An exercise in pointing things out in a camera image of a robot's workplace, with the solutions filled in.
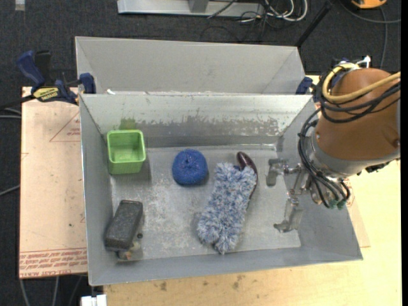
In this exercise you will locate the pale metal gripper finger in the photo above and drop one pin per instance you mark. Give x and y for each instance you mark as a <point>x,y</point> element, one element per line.
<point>293,215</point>
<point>273,167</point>

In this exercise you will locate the dark purple curved object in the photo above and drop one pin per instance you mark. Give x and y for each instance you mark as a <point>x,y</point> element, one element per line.
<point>247,161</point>

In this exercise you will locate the blue and white fluffy duster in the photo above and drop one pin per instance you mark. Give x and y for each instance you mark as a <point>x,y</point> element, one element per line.
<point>228,202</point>

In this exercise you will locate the blue round scrubber sponge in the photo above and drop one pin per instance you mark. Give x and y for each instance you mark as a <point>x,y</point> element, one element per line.
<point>190,167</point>

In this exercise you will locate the grey metal bin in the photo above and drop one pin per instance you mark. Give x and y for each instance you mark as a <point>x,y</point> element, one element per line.
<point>178,202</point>

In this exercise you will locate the green square plastic cup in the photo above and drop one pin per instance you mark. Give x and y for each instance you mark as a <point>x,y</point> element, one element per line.
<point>125,153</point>

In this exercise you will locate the dark grey flat block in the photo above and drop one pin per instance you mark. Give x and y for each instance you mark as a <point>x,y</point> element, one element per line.
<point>123,225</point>

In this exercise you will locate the brown cardboard board red print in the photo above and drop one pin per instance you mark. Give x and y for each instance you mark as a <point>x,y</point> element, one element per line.
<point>51,183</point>

